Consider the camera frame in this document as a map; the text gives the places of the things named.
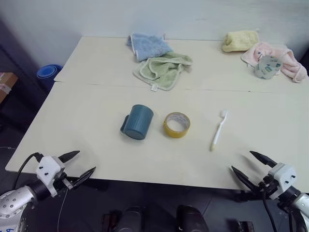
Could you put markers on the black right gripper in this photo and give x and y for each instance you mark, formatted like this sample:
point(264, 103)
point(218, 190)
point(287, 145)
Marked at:
point(264, 187)

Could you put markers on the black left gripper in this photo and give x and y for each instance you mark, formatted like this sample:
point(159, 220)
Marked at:
point(63, 183)

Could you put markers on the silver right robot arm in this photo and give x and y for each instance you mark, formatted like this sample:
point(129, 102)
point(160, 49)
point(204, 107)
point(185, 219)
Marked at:
point(300, 203)

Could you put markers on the dark blue plastic cup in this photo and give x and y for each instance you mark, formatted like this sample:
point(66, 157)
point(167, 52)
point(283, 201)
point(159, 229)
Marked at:
point(137, 123)

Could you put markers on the dark rounded shape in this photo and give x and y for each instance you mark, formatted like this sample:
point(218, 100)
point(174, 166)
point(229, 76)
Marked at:
point(192, 218)
point(131, 218)

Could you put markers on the yellow tape roll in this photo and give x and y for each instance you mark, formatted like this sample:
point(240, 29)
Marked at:
point(177, 130)

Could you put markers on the blue round plastic container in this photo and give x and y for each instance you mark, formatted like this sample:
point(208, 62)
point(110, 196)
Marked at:
point(48, 72)

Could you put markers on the brown cardboard box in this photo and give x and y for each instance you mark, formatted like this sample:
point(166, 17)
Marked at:
point(6, 83)

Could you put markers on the pink towel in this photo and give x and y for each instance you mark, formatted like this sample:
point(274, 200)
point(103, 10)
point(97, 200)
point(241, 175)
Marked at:
point(287, 61)

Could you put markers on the yellow towel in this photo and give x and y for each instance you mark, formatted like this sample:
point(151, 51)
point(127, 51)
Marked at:
point(239, 41)

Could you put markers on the green towel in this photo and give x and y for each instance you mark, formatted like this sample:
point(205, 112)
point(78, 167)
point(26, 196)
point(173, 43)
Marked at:
point(164, 70)

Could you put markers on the blue towel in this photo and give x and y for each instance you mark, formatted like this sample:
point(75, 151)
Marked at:
point(148, 46)

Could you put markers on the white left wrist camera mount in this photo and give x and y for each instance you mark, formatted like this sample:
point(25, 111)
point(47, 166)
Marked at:
point(48, 169)

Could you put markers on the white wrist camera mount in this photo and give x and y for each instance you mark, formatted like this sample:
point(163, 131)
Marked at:
point(282, 177)
point(48, 169)

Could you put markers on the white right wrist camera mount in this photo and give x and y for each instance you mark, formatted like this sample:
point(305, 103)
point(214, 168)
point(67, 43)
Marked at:
point(282, 177)

